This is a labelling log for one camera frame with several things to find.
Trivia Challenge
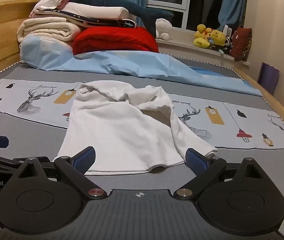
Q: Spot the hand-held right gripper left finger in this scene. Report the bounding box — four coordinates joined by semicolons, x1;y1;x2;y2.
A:
7;147;108;200

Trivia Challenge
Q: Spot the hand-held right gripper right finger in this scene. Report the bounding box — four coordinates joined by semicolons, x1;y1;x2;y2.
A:
173;148;270;201

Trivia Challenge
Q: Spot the white shirt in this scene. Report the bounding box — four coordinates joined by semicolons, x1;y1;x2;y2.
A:
53;80;219;176

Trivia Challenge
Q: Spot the deer printed bed sheet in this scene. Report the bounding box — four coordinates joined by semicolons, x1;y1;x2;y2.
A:
0;78;284;148

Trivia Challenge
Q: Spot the light blue sheet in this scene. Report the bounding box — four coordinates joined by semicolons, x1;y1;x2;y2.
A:
19;35;264;97

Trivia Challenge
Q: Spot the beige window sill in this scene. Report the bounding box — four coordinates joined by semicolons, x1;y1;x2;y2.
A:
156;27;251;67

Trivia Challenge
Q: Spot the cream folded blanket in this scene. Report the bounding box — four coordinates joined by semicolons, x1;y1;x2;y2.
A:
16;17;82;49

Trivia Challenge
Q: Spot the black and white striped toy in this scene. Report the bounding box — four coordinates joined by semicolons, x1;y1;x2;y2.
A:
222;36;233;55

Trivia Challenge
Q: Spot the red blanket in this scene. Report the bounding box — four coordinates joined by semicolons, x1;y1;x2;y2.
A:
72;27;159;55

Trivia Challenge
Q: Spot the yellow plush toy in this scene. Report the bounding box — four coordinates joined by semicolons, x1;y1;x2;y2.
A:
208;29;226;47
194;24;212;48

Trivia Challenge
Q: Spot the dark red cushion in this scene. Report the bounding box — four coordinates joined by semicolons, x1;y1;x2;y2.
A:
231;27;252;62

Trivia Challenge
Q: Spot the navy trimmed folded blanket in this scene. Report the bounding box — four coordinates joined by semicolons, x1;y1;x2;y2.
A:
29;9;138;28

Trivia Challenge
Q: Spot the white plush toy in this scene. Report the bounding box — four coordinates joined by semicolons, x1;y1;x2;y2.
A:
155;18;174;40

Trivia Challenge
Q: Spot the pink and white cloth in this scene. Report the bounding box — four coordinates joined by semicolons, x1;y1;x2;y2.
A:
29;0;75;18

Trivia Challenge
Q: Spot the dark teal shark plush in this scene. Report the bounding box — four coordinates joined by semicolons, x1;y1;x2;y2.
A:
68;0;174;37

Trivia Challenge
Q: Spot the wooden bed frame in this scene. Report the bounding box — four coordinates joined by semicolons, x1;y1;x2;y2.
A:
0;0;284;140

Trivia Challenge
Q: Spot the white window frame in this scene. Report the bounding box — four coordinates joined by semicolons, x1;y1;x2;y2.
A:
146;0;232;30

